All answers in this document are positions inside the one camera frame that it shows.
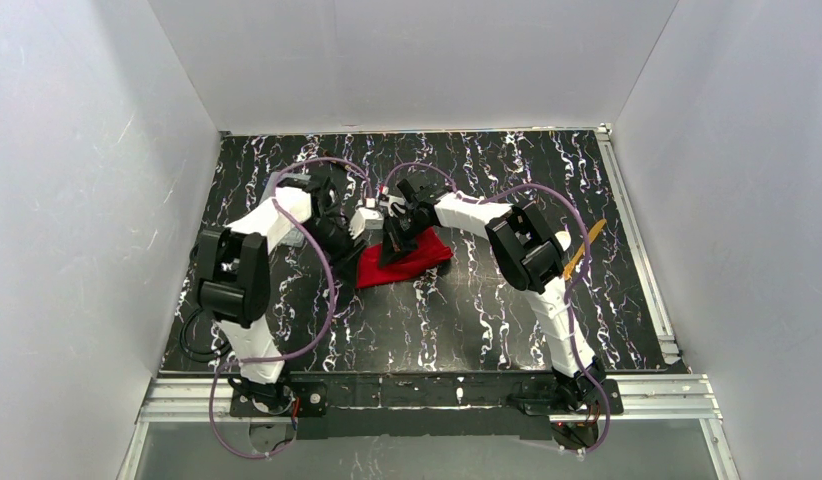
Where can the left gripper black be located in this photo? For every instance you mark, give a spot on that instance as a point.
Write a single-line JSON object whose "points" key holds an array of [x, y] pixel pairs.
{"points": [[348, 250]]}

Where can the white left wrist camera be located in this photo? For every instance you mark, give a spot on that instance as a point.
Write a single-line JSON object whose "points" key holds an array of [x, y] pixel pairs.
{"points": [[364, 219]]}

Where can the aluminium frame rail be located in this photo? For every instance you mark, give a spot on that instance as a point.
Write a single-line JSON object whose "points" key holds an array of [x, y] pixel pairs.
{"points": [[666, 395]]}

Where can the clear plastic compartment box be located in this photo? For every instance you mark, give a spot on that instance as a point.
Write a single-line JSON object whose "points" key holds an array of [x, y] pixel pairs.
{"points": [[286, 210]]}

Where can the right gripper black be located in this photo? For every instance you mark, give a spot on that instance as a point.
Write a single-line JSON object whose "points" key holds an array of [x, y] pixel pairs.
{"points": [[400, 234]]}

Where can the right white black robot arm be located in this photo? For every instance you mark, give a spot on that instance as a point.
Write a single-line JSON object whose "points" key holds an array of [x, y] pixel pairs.
{"points": [[529, 254]]}

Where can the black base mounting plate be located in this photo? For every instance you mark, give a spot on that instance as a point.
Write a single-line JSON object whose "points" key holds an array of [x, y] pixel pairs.
{"points": [[529, 404]]}

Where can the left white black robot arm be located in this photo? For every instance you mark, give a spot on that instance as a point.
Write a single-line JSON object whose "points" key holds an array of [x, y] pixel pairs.
{"points": [[233, 269]]}

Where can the white ceramic spoon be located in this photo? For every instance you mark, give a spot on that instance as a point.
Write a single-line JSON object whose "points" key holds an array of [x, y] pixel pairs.
{"points": [[563, 239]]}

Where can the orange wooden fork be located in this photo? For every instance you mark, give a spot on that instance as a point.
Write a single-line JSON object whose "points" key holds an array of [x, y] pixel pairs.
{"points": [[593, 233]]}

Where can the red cloth napkin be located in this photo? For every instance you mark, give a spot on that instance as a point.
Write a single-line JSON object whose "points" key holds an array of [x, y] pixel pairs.
{"points": [[430, 253]]}

